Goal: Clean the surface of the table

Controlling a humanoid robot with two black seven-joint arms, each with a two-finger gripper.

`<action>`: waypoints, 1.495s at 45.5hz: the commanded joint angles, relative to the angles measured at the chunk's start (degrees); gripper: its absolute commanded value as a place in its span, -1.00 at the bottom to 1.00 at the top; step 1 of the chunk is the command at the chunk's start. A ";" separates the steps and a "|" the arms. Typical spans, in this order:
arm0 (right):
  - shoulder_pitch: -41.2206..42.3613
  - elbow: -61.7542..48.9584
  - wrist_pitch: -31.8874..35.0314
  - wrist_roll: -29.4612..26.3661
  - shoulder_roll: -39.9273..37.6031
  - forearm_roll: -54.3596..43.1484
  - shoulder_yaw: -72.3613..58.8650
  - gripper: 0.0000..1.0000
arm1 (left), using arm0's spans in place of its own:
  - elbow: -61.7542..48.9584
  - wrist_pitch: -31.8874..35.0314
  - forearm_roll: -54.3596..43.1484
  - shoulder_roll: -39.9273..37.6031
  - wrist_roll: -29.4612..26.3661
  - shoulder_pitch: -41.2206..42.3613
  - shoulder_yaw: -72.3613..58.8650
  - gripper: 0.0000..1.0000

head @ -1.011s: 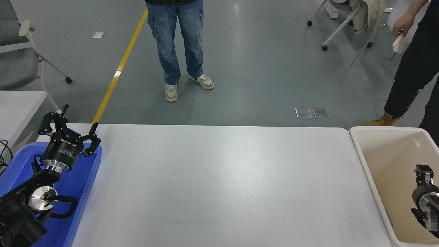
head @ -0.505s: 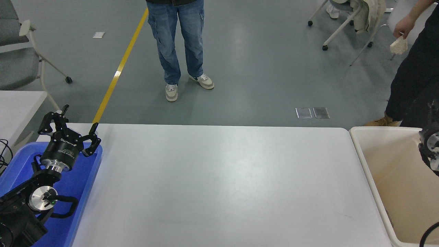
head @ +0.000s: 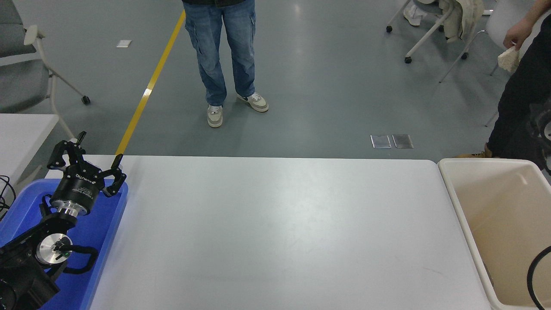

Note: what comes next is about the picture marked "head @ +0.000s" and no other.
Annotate person's right hand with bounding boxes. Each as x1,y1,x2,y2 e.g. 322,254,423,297
503,18,536,50

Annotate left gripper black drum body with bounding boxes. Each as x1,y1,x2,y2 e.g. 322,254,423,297
51,170,106,213

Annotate blue plastic tray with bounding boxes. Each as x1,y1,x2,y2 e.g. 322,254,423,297
0,178,129,310

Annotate white table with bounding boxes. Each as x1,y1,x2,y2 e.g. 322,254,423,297
0,114,59,190

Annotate beige jacket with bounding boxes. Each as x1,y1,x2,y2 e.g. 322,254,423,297
439,0,486,43

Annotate white plastic chair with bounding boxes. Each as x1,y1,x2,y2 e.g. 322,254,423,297
439,0,544,83

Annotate pale rice snack bar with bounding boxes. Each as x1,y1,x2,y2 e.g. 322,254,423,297
498,46,520,74

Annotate black cables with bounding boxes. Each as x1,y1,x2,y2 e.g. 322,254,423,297
0,174,17,221

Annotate person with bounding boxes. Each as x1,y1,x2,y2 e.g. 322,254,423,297
457,0,551,171
182,0,269,128

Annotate grey office chair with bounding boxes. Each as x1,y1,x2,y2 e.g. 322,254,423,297
0,0,91,140

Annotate large pale plastic bin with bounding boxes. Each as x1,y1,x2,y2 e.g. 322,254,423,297
437,158,551,310

